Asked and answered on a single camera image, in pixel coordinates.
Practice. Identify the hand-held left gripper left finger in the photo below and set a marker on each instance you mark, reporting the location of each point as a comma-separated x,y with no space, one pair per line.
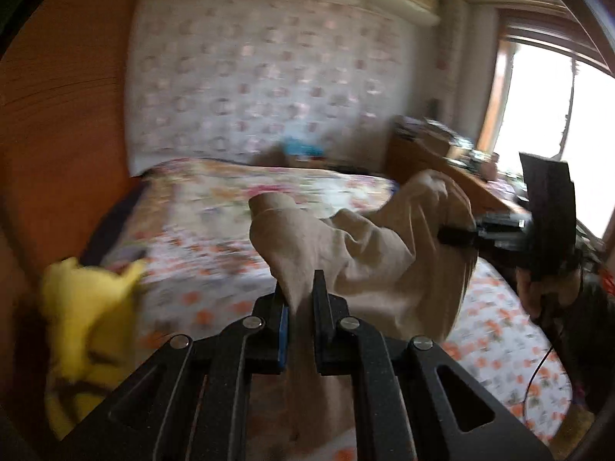
283,341

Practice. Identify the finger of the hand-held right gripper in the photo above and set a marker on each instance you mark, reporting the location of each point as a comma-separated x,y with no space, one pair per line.
456,236

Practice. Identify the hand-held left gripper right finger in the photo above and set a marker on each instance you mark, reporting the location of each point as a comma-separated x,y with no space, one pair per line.
331,341

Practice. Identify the beige printed t-shirt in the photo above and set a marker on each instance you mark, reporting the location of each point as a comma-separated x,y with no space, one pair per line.
365,259

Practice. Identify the person's right forearm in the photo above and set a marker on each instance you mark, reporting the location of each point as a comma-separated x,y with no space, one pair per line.
596,336

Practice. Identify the person's right hand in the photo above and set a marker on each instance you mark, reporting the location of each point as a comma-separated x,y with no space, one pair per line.
528,295

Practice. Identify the wooden sideboard cabinet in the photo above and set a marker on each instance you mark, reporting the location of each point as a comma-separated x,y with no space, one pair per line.
432,168

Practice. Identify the orange fruit print bed sheet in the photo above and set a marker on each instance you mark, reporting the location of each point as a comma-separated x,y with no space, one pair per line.
216,288

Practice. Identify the window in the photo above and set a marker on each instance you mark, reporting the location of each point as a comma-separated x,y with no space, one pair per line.
528,105

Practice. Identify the floral quilt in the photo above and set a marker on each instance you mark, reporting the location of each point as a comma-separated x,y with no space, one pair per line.
240,192

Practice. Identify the blue plastic bag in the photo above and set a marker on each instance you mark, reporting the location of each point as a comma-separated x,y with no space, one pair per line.
302,148

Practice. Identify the patterned window curtain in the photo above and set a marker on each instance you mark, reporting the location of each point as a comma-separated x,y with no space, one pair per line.
454,57

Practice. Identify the yellow plush toy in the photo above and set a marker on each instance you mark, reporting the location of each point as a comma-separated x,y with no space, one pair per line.
86,307

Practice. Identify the circle pattern sheer curtain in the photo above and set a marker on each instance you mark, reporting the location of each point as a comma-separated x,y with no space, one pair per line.
264,81

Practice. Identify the wooden wardrobe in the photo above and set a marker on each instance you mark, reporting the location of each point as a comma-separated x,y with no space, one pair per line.
62,129

